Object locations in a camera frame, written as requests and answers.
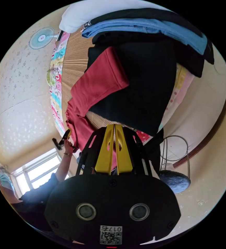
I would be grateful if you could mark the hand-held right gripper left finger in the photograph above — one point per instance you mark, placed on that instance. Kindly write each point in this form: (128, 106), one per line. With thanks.
(104, 155)

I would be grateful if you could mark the black folded garment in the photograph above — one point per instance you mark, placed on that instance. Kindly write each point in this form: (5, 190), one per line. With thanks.
(144, 87)

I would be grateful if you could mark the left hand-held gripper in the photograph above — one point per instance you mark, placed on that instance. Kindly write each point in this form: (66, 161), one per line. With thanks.
(63, 141)

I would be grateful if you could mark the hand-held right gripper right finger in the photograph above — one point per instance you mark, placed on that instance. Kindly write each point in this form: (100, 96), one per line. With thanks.
(123, 157)

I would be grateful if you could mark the pile of clothes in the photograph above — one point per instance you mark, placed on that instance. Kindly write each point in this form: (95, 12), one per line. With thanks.
(154, 27)

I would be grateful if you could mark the red long sleeve shirt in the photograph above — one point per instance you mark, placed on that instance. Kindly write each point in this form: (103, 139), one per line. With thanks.
(97, 83)

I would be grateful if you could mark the bed with woven mat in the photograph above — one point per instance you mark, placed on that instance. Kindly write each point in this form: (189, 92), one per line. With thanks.
(76, 58)

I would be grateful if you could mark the person's body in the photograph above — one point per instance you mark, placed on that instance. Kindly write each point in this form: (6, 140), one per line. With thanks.
(33, 202)

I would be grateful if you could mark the person's left forearm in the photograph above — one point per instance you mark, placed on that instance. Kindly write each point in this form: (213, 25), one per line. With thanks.
(63, 167)

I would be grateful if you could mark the grey fluffy slipper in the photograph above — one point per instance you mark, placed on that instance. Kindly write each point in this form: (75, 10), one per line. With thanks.
(176, 181)

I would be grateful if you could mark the window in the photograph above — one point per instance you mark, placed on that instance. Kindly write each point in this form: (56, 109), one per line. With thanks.
(39, 171)

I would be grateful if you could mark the person's left hand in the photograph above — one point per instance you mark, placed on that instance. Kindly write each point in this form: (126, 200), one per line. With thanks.
(68, 146)

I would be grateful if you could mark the white pillow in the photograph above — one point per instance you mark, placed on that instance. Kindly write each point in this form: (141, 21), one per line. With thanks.
(89, 13)

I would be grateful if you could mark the teal electric fan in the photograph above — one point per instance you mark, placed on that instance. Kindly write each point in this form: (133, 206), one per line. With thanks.
(41, 38)

